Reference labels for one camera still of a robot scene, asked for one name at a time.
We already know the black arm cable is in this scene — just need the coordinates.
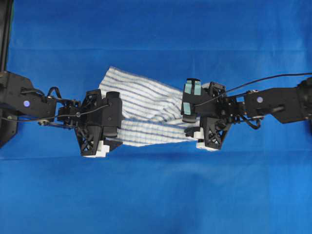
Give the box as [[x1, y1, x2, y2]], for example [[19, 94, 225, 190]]
[[194, 72, 312, 107], [0, 103, 113, 122]]

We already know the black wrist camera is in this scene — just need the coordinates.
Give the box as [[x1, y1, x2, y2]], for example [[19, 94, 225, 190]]
[[101, 91, 123, 138], [181, 78, 201, 123]]

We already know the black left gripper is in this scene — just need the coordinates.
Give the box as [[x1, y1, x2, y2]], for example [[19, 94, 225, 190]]
[[74, 89, 123, 157]]

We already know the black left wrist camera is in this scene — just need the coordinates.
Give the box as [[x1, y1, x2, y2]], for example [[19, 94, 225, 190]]
[[101, 91, 123, 138]]

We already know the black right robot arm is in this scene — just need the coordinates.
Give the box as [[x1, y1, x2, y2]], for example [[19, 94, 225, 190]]
[[181, 78, 312, 151]]

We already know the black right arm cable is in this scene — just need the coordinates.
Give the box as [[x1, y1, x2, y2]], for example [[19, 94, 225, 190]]
[[194, 72, 312, 107]]

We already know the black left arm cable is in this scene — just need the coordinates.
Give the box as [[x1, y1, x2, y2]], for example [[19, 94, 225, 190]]
[[0, 103, 113, 122]]

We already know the black frame post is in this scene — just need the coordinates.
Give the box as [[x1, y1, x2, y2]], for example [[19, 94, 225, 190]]
[[0, 0, 14, 72]]

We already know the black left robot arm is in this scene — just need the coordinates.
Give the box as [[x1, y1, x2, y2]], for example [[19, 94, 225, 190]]
[[0, 71, 124, 157]]

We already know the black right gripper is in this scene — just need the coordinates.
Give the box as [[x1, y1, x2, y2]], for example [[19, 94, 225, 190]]
[[184, 81, 241, 152]]

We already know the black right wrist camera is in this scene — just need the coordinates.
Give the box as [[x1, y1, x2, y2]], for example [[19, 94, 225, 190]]
[[181, 78, 201, 123]]

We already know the blue table cloth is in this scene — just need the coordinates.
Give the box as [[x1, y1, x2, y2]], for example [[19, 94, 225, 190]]
[[0, 0, 312, 234]]

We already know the white blue-striped towel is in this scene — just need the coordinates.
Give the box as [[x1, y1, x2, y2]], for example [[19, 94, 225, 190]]
[[99, 66, 195, 147]]

